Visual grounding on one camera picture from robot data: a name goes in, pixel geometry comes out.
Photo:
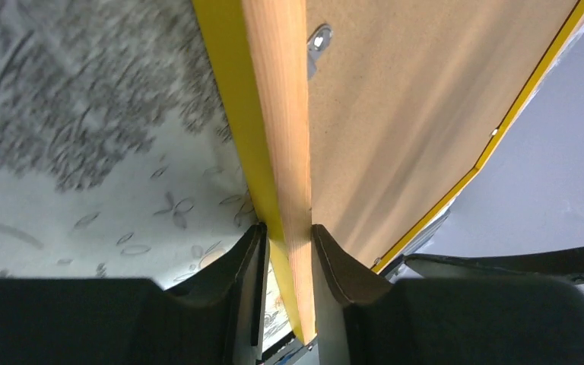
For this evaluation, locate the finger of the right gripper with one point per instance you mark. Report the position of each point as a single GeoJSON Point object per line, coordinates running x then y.
{"type": "Point", "coordinates": [566, 265]}

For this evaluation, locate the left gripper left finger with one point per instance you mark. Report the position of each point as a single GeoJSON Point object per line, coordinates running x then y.
{"type": "Point", "coordinates": [213, 317]}

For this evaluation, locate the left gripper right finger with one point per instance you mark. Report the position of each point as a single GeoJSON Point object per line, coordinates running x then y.
{"type": "Point", "coordinates": [363, 318]}

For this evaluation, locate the yellow wooden picture frame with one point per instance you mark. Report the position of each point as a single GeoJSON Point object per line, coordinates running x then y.
{"type": "Point", "coordinates": [263, 57]}

